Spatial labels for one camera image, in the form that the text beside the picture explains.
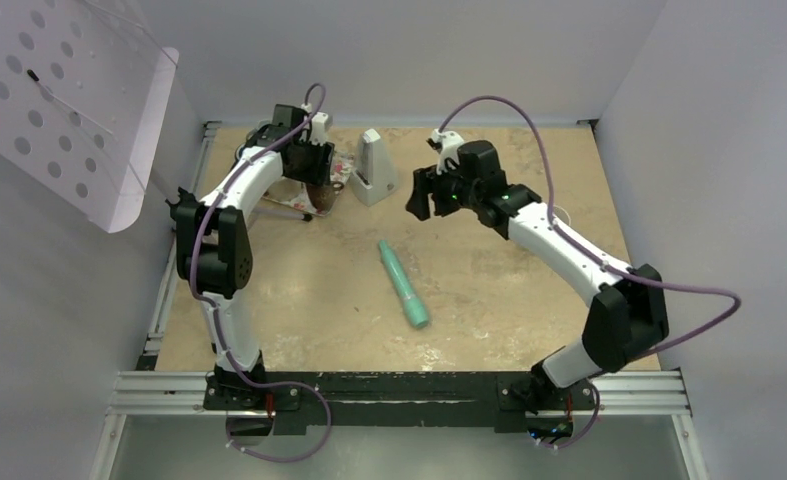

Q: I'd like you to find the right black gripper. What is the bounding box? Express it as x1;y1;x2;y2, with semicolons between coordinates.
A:
407;156;481;221

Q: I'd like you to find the brown striped mug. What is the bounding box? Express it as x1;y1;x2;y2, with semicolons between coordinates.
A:
306;182;344;216

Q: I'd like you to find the light green mug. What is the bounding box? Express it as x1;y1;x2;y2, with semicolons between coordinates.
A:
553;205;572;226

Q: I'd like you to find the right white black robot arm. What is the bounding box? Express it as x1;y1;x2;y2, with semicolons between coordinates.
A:
406;134;669;407

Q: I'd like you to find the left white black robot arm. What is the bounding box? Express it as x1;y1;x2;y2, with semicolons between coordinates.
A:
170;103;334;409

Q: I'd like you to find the floral tray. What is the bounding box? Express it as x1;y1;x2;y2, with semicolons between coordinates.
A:
263;150;355;217

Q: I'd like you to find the white wedge-shaped device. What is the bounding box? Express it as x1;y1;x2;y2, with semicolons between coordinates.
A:
348;129;399;207

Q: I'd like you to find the teal cylindrical tube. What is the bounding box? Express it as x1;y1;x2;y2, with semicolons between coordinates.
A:
378;240;430;329

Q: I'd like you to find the white perforated panel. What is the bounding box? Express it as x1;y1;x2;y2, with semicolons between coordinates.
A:
0;0;179;233

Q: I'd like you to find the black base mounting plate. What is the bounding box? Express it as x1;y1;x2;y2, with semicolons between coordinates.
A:
203;371;595;435

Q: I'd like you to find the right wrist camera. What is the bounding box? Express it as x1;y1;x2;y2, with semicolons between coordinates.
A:
427;129;465;175

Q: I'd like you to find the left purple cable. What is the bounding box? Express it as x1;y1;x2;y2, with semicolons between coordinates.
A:
187;82;335;465

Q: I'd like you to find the purple cable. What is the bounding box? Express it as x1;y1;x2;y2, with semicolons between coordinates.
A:
436;95;743;372
187;82;335;465

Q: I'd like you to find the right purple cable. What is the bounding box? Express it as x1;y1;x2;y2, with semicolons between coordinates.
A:
436;95;743;372

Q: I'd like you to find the aluminium frame rail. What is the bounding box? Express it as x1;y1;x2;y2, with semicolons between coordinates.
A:
90;371;709;479

